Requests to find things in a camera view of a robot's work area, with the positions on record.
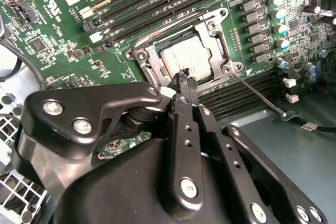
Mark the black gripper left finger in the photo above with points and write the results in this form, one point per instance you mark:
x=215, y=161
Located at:
x=78, y=103

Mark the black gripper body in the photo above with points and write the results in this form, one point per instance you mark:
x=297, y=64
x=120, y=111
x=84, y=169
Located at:
x=118, y=182

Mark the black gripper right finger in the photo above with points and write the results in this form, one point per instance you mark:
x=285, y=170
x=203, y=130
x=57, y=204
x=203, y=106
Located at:
x=223, y=142

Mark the metal socket cover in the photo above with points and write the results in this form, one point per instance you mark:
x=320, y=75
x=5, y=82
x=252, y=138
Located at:
x=152, y=58

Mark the silver topped CPU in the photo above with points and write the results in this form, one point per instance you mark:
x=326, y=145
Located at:
x=183, y=53

